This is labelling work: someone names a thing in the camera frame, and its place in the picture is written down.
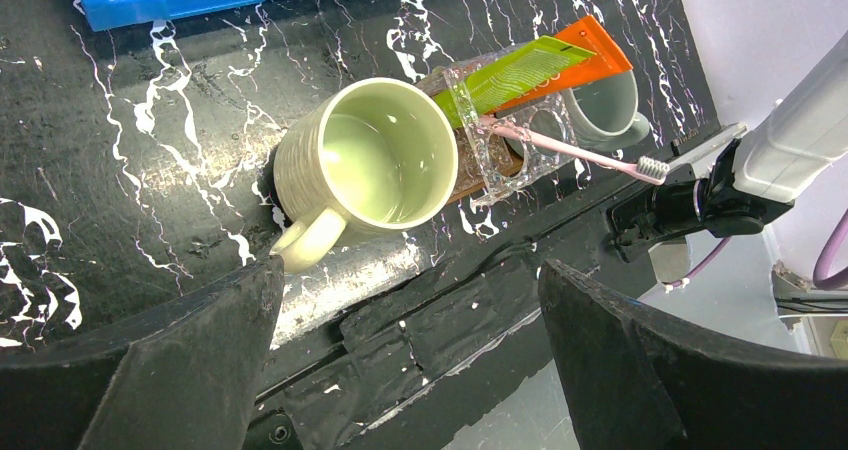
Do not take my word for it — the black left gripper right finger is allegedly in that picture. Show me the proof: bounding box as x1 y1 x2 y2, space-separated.
538 260 847 449

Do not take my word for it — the green toothpaste tube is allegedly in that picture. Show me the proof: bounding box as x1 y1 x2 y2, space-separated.
433 36 595 127

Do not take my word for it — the clear plastic holder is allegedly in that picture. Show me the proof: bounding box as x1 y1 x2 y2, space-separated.
415 45 577 208

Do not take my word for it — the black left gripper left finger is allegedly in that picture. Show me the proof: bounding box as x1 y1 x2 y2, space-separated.
1 256 284 449

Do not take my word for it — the light green ceramic mug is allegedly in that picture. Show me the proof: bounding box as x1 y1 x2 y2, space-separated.
271 77 459 274

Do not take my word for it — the orange toothpaste tube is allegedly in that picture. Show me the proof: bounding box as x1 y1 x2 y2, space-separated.
490 15 633 114

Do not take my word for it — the grey ceramic mug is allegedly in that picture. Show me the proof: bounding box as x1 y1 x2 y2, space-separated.
530 71 652 152

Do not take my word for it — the oval wooden tray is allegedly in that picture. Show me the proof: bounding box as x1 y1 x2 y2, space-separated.
415 65 524 203

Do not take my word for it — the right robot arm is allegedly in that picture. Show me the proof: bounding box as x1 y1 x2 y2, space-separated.
608 37 847 262

